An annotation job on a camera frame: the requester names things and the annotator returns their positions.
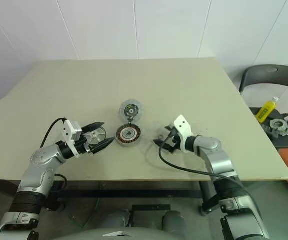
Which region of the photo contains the grey robot body shell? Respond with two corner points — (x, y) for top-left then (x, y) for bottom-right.
(66, 224), (210, 240)

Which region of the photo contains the black table frame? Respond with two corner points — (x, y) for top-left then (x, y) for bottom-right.
(47, 179), (225, 218)

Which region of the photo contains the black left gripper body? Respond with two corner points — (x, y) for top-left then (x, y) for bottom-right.
(73, 126), (96, 156)

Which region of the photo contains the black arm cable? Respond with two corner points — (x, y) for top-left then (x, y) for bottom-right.
(39, 117), (69, 195)
(158, 129), (262, 221)

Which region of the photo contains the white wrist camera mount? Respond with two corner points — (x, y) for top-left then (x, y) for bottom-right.
(61, 119), (83, 159)
(173, 114), (194, 153)

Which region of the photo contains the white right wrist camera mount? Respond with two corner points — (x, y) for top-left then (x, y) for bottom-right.
(173, 114), (194, 153)

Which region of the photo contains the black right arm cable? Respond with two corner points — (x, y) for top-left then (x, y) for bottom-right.
(158, 129), (262, 221)

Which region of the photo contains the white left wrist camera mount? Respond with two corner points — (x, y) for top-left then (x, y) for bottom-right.
(61, 119), (83, 159)

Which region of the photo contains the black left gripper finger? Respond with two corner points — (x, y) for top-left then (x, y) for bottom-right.
(91, 136), (116, 155)
(83, 121), (106, 135)

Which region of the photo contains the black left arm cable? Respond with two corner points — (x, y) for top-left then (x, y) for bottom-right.
(39, 117), (69, 195)

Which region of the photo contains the yellow drink bottle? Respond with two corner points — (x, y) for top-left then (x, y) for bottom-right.
(255, 96), (280, 123)

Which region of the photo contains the metal ring part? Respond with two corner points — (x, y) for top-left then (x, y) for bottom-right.
(263, 119), (288, 140)

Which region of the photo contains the grey folding chair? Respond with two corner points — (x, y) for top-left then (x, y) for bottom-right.
(238, 64), (288, 150)

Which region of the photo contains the black flat bracket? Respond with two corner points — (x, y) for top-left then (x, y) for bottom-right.
(131, 204), (171, 221)

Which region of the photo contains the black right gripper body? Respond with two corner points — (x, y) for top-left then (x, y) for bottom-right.
(167, 125), (184, 154)

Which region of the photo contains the silver disc rotor part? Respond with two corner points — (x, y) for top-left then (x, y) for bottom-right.
(85, 126), (107, 145)

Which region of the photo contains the round silver disc part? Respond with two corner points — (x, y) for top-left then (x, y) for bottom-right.
(119, 99), (144, 124)

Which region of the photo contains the motor base with copper windings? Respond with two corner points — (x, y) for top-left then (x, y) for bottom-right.
(115, 124), (142, 148)

